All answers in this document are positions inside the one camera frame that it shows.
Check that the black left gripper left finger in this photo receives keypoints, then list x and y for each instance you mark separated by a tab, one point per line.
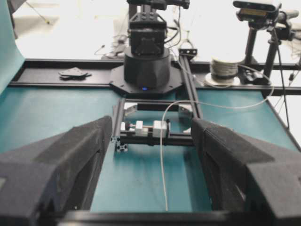
54	174

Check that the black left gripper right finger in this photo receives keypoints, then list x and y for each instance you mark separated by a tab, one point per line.
251	182

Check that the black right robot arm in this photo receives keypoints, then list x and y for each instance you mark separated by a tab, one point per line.
147	35

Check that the silver metal fitting block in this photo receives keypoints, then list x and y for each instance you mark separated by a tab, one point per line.
158	128

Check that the silver metal fitting with knob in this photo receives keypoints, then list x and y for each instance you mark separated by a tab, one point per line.
138	128

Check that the black flat mounting plates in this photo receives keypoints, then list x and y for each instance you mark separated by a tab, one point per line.
73	74

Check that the teal backdrop cloth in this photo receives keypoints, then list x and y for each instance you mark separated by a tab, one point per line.
11	60

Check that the black extrusion fixture frame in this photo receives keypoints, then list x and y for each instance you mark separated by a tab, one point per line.
126	107

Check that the grey wire spool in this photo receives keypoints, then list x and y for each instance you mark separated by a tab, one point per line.
223	73

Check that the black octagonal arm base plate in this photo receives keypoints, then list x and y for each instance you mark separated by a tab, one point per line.
145	81

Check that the black aluminium extrusion rail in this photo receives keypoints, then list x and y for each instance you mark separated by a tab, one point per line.
190	88

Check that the silver depth camera on stand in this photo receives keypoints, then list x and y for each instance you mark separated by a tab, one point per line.
261	15

